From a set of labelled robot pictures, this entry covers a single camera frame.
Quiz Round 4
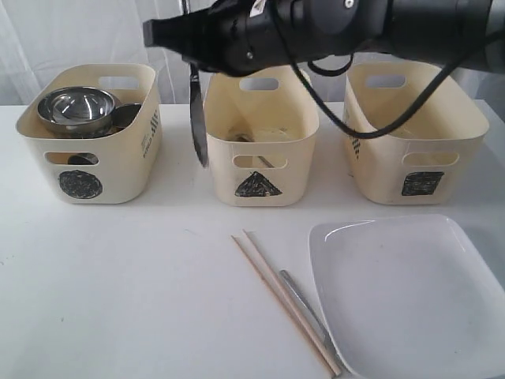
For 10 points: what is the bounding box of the steel mug with handle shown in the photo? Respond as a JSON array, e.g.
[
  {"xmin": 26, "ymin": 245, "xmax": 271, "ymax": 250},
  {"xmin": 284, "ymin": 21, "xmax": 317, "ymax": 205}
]
[{"xmin": 110, "ymin": 103, "xmax": 142, "ymax": 134}]

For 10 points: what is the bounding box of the stainless steel bowl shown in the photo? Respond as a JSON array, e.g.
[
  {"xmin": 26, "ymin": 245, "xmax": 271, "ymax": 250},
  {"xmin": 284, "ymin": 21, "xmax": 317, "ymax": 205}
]
[{"xmin": 36, "ymin": 86, "xmax": 119, "ymax": 138}]

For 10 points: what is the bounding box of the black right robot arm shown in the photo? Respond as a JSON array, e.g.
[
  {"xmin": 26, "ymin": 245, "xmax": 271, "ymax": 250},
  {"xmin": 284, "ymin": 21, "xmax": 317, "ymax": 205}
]
[{"xmin": 143, "ymin": 1, "xmax": 504, "ymax": 77}]

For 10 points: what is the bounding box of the black cable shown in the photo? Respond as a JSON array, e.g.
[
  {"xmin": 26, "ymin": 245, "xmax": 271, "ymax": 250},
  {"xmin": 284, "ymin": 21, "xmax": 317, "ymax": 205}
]
[{"xmin": 271, "ymin": 0, "xmax": 505, "ymax": 141}]

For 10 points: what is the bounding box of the cream bin with triangle mark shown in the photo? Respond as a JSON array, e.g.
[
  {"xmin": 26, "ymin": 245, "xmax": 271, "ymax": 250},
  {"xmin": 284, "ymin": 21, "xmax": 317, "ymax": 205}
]
[{"xmin": 204, "ymin": 66, "xmax": 320, "ymax": 207}]

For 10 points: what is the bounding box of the steel fork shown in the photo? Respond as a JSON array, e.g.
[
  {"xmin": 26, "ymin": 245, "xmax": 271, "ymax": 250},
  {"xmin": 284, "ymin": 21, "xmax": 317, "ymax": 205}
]
[{"xmin": 279, "ymin": 269, "xmax": 348, "ymax": 373}]

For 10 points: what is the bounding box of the cream bin with square mark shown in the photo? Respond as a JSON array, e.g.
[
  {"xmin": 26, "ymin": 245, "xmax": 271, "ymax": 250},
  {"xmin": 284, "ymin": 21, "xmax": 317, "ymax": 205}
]
[{"xmin": 342, "ymin": 61, "xmax": 489, "ymax": 205}]

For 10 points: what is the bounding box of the white backdrop curtain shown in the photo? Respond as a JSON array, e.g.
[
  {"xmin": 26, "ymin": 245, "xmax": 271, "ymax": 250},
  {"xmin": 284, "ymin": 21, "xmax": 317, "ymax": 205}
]
[{"xmin": 0, "ymin": 0, "xmax": 505, "ymax": 107}]

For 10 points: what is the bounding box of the steel table knife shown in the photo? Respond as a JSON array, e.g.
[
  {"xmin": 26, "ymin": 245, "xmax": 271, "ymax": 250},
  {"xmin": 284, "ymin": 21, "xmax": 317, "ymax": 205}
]
[{"xmin": 189, "ymin": 63, "xmax": 208, "ymax": 167}]

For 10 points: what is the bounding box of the long steel spoon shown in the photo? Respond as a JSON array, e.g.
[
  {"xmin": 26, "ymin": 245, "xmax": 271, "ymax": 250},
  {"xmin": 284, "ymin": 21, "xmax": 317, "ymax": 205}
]
[{"xmin": 234, "ymin": 133, "xmax": 274, "ymax": 168}]

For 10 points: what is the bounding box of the white square plate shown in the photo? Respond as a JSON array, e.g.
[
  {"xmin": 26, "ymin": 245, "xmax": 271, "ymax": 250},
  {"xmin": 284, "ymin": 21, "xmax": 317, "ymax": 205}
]
[{"xmin": 309, "ymin": 214, "xmax": 504, "ymax": 378}]

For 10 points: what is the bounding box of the cream bin with circle mark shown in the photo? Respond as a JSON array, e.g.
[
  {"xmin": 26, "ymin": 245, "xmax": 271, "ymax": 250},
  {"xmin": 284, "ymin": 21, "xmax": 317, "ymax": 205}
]
[{"xmin": 16, "ymin": 63, "xmax": 163, "ymax": 205}]

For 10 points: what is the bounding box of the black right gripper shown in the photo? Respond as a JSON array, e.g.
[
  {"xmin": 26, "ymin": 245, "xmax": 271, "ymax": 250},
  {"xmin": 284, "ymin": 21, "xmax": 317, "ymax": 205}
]
[{"xmin": 142, "ymin": 1, "xmax": 300, "ymax": 77}]

